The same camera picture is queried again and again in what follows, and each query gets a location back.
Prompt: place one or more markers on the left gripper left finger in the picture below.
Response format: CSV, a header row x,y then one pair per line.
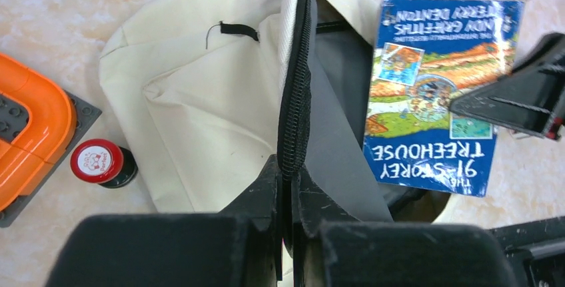
x,y
239,246

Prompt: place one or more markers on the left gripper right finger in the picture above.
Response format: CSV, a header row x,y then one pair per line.
x,y
330,248

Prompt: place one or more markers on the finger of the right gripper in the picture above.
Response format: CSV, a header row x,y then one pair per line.
x,y
529,99

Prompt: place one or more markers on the blue and white booklet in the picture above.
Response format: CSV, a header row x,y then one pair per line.
x,y
427,53

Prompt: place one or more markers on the beige canvas backpack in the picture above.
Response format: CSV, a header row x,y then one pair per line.
x,y
207,90

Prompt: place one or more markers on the orange tape dispenser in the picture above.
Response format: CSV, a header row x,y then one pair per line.
x,y
41,123

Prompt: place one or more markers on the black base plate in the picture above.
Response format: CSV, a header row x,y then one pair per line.
x,y
534,250

